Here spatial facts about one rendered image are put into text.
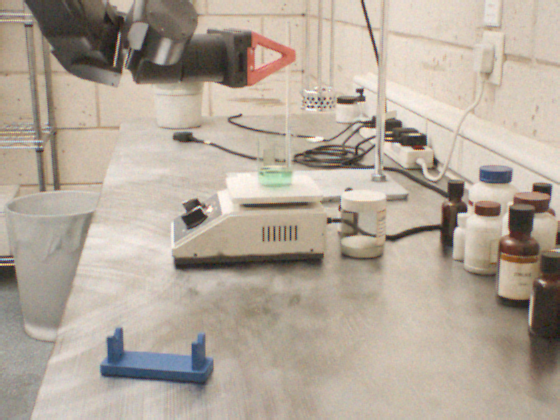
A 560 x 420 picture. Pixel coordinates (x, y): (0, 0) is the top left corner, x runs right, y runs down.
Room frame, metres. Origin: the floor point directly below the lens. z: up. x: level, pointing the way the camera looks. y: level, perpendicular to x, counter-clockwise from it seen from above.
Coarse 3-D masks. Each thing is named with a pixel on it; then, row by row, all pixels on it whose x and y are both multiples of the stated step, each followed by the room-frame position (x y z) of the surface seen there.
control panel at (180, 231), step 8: (208, 200) 1.11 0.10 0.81; (216, 200) 1.09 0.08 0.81; (208, 208) 1.07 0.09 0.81; (216, 208) 1.05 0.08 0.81; (176, 216) 1.12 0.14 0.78; (208, 216) 1.04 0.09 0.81; (216, 216) 1.02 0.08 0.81; (176, 224) 1.08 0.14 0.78; (184, 224) 1.06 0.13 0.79; (200, 224) 1.02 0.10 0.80; (176, 232) 1.04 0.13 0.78; (184, 232) 1.02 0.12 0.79; (176, 240) 1.01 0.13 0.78
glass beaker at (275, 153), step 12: (264, 132) 1.09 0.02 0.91; (276, 132) 1.10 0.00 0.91; (264, 144) 1.05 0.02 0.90; (276, 144) 1.05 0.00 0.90; (288, 144) 1.05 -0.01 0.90; (264, 156) 1.05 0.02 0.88; (276, 156) 1.05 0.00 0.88; (288, 156) 1.05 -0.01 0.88; (264, 168) 1.05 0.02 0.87; (276, 168) 1.05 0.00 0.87; (288, 168) 1.05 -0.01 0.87; (264, 180) 1.05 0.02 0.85; (276, 180) 1.05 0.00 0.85; (288, 180) 1.05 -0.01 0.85
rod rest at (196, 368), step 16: (112, 336) 0.70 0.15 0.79; (112, 352) 0.70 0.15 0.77; (128, 352) 0.72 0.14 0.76; (144, 352) 0.72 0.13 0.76; (192, 352) 0.69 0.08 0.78; (112, 368) 0.70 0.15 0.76; (128, 368) 0.69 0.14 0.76; (144, 368) 0.69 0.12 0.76; (160, 368) 0.69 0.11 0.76; (176, 368) 0.69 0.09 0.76; (192, 368) 0.69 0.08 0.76; (208, 368) 0.69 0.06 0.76
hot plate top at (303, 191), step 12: (228, 180) 1.11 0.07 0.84; (240, 180) 1.11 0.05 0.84; (252, 180) 1.11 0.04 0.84; (300, 180) 1.11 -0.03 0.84; (312, 180) 1.11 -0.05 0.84; (228, 192) 1.06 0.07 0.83; (240, 192) 1.04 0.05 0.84; (252, 192) 1.04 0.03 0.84; (264, 192) 1.04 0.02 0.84; (276, 192) 1.04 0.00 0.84; (288, 192) 1.04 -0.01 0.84; (300, 192) 1.04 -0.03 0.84; (312, 192) 1.04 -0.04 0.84
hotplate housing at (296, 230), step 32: (224, 192) 1.12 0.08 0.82; (224, 224) 1.00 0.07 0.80; (256, 224) 1.01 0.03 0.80; (288, 224) 1.01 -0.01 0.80; (320, 224) 1.02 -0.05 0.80; (192, 256) 1.00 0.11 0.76; (224, 256) 1.01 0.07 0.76; (256, 256) 1.01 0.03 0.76; (288, 256) 1.02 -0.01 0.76; (320, 256) 1.02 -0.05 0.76
